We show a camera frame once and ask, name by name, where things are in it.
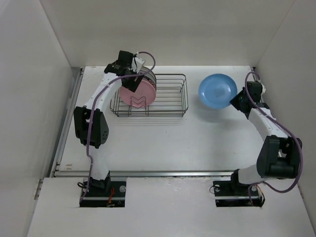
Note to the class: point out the aluminium front rail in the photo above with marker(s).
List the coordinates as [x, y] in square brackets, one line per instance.
[60, 174]

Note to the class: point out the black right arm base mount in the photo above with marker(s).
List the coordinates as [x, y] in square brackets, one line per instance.
[228, 194]

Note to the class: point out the grey rimmed plate at back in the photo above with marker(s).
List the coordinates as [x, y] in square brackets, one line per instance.
[147, 73]

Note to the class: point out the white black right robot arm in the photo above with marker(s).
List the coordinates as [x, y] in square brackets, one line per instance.
[280, 155]

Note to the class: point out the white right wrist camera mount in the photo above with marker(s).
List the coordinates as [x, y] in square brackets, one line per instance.
[263, 89]

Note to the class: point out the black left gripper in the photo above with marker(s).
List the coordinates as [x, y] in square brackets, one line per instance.
[132, 85]

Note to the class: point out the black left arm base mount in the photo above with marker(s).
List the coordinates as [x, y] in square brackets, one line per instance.
[112, 196]

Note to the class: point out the white plate green patterned rim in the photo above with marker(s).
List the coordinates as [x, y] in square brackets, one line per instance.
[152, 80]

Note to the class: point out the blue plastic plate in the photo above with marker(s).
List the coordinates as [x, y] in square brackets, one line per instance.
[217, 90]

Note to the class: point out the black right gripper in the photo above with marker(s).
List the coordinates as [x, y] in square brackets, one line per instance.
[233, 100]

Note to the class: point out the dark wire dish rack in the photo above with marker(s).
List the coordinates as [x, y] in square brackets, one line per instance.
[171, 99]

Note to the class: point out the pink plastic plate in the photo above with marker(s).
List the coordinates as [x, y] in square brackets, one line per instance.
[144, 95]

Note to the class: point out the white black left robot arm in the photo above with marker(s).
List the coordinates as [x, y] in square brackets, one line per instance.
[91, 127]

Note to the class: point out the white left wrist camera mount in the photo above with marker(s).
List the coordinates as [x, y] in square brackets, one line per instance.
[137, 63]

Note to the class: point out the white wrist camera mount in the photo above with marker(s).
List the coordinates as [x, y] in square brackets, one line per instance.
[137, 63]
[263, 89]

